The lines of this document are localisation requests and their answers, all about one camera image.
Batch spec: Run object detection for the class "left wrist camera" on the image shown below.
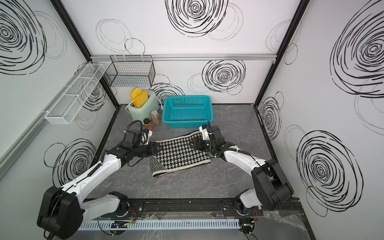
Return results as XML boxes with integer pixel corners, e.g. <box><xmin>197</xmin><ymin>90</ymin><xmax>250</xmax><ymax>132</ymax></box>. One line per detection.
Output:
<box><xmin>141</xmin><ymin>129</ymin><xmax>153</xmax><ymax>145</ymax></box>

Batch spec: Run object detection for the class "yellow toast slice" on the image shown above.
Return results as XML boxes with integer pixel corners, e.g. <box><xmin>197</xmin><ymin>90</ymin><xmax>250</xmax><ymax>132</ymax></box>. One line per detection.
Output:
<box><xmin>133</xmin><ymin>91</ymin><xmax>149</xmax><ymax>108</ymax></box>
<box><xmin>130</xmin><ymin>87</ymin><xmax>143</xmax><ymax>101</ymax></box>

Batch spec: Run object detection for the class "black wire wall basket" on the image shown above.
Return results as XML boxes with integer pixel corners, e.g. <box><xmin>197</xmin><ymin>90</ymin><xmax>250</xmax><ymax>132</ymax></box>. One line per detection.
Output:
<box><xmin>105</xmin><ymin>55</ymin><xmax>156</xmax><ymax>88</ymax></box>

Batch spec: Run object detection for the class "black white patterned scarf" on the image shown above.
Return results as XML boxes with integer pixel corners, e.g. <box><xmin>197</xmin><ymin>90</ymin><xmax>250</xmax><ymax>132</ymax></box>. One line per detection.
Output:
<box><xmin>150</xmin><ymin>131</ymin><xmax>211</xmax><ymax>177</ymax></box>

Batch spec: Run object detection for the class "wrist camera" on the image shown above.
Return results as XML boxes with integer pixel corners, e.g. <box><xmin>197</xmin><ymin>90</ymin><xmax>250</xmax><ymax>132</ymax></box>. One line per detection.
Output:
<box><xmin>199</xmin><ymin>125</ymin><xmax>210</xmax><ymax>141</ymax></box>
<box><xmin>141</xmin><ymin>129</ymin><xmax>153</xmax><ymax>145</ymax></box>

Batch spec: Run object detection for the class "white wire wall shelf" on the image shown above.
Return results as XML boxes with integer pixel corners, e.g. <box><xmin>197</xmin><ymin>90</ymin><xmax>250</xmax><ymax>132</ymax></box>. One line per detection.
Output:
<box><xmin>45</xmin><ymin>64</ymin><xmax>106</xmax><ymax>125</ymax></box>

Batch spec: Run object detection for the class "yellow toast slice front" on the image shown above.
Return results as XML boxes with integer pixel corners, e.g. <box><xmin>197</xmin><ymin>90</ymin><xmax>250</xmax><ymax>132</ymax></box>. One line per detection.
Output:
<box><xmin>133</xmin><ymin>91</ymin><xmax>149</xmax><ymax>108</ymax></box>

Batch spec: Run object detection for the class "teal plastic basket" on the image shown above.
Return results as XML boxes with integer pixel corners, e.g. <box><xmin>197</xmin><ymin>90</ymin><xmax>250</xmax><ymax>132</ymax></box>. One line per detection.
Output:
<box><xmin>162</xmin><ymin>96</ymin><xmax>214</xmax><ymax>128</ymax></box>

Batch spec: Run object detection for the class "dark spice jar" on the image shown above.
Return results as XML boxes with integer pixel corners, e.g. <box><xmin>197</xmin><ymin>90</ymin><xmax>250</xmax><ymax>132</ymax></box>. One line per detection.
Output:
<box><xmin>143</xmin><ymin>118</ymin><xmax>153</xmax><ymax>131</ymax></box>

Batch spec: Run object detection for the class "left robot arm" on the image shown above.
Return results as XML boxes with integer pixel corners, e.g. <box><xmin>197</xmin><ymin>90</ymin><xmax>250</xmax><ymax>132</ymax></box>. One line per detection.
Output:
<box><xmin>37</xmin><ymin>127</ymin><xmax>163</xmax><ymax>240</ymax></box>

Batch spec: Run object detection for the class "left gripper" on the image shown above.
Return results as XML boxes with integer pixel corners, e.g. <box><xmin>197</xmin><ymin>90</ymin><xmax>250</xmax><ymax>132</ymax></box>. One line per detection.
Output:
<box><xmin>132</xmin><ymin>140</ymin><xmax>164</xmax><ymax>158</ymax></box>

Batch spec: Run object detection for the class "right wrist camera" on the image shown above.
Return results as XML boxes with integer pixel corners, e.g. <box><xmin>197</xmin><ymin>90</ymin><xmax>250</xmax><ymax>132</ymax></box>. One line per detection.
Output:
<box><xmin>199</xmin><ymin>125</ymin><xmax>210</xmax><ymax>141</ymax></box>

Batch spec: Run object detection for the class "mint green toaster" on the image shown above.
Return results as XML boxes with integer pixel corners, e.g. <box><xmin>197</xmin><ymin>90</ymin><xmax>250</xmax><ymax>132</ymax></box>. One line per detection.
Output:
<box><xmin>125</xmin><ymin>91</ymin><xmax>161</xmax><ymax>122</ymax></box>

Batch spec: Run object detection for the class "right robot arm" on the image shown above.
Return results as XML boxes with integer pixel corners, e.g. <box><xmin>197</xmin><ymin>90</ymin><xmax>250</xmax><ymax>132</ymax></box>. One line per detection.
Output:
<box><xmin>190</xmin><ymin>124</ymin><xmax>294</xmax><ymax>215</ymax></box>

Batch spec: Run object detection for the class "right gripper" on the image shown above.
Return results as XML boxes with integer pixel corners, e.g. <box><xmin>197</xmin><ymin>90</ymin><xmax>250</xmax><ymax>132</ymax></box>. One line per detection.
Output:
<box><xmin>187</xmin><ymin>137</ymin><xmax>216</xmax><ymax>152</ymax></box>

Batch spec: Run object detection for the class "light spice jar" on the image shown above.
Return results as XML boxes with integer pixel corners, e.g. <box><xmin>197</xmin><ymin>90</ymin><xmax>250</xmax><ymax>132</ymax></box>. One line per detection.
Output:
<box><xmin>151</xmin><ymin>110</ymin><xmax>161</xmax><ymax>125</ymax></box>

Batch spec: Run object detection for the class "yellow toast slice rear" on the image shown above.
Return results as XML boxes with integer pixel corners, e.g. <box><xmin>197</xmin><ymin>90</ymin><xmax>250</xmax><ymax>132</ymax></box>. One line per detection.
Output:
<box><xmin>130</xmin><ymin>87</ymin><xmax>143</xmax><ymax>101</ymax></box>

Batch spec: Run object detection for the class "grey slotted cable duct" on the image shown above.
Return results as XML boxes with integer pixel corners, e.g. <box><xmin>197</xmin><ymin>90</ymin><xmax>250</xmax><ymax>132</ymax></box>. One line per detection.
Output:
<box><xmin>79</xmin><ymin>219</ymin><xmax>241</xmax><ymax>232</ymax></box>

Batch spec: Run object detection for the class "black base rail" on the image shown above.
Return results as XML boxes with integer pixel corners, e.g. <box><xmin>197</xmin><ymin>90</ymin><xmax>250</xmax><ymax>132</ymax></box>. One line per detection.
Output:
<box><xmin>83</xmin><ymin>197</ymin><xmax>302</xmax><ymax>217</ymax></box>

